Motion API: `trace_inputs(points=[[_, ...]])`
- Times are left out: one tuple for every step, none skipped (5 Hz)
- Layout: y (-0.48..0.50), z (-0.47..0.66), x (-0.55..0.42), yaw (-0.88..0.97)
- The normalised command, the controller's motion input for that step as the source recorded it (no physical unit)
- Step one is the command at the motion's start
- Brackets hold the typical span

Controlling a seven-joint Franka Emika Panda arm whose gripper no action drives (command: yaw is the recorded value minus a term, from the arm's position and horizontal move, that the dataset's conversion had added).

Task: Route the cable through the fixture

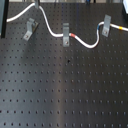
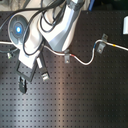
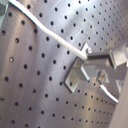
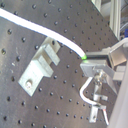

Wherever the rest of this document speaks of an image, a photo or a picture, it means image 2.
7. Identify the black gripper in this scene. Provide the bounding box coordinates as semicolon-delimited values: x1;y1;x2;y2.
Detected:
16;61;37;93

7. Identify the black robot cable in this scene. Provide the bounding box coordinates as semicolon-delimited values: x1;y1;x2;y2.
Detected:
0;0;69;51

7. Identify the grey connector plug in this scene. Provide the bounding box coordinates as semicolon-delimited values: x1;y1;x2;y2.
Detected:
37;57;49;81

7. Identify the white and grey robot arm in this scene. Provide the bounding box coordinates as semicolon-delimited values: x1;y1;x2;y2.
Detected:
8;0;84;94

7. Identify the grey metal cable clip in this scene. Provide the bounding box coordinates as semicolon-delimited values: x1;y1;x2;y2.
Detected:
97;34;108;54
64;49;70;63

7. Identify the white cable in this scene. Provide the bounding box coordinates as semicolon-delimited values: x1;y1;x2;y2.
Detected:
0;39;128;66

